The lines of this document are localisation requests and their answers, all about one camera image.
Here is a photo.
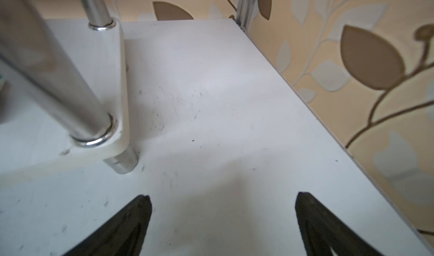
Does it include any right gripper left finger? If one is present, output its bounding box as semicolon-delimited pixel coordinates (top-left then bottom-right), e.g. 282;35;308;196
65;195;153;256

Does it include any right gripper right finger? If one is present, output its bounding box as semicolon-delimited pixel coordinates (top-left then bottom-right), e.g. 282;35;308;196
295;192;381;256

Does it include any white two-tier shelf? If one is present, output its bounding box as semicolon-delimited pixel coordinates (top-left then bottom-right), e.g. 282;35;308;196
0;0;140;189

